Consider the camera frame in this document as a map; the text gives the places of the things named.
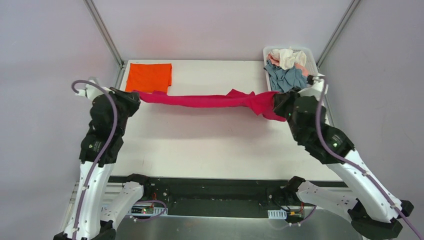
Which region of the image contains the crimson red t shirt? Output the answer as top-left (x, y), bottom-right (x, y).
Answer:
top-left (138, 89), bottom-right (286, 122)

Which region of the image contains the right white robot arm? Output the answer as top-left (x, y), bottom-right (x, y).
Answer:
top-left (273, 92), bottom-right (414, 240)

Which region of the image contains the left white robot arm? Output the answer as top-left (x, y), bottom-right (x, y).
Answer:
top-left (53, 88), bottom-right (153, 240)

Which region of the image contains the grey blue t shirt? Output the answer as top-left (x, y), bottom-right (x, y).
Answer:
top-left (264, 59), bottom-right (308, 93)

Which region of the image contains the white plastic laundry basket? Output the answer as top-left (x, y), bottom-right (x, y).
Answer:
top-left (262, 46), bottom-right (320, 92)

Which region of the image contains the cream white t shirt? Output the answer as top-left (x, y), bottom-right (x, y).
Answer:
top-left (267, 48), bottom-right (307, 70)

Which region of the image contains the light pink t shirt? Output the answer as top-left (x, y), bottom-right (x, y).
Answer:
top-left (266, 53), bottom-right (310, 77)

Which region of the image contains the folded orange t shirt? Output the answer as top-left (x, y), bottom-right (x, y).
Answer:
top-left (125, 63), bottom-right (173, 93)

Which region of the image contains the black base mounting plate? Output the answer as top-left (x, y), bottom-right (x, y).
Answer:
top-left (107, 173), bottom-right (352, 220)

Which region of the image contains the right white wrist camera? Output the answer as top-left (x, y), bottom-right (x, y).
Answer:
top-left (298, 74), bottom-right (328, 101)

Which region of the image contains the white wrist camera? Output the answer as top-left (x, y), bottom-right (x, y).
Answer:
top-left (298, 74), bottom-right (328, 101)
top-left (71, 77), bottom-right (111, 101)

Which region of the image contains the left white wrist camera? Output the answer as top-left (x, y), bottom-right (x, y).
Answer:
top-left (71, 77), bottom-right (111, 101)

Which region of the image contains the right aluminium frame rail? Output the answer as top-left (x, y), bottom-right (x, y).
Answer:
top-left (316, 0), bottom-right (362, 69)

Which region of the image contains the aluminium frame rail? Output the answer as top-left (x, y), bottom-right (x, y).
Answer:
top-left (84, 0), bottom-right (127, 90)
top-left (316, 0), bottom-right (362, 69)

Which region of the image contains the left white cable duct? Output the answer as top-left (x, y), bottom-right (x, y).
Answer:
top-left (128, 204), bottom-right (169, 217)

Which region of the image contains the white cable duct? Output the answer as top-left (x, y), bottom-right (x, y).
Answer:
top-left (267, 209), bottom-right (287, 220)
top-left (128, 204), bottom-right (169, 217)

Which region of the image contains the right white cable duct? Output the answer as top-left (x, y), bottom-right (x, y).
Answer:
top-left (267, 209), bottom-right (287, 220)

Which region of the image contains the left aluminium frame rail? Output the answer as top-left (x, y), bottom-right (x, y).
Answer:
top-left (84, 0), bottom-right (127, 90)

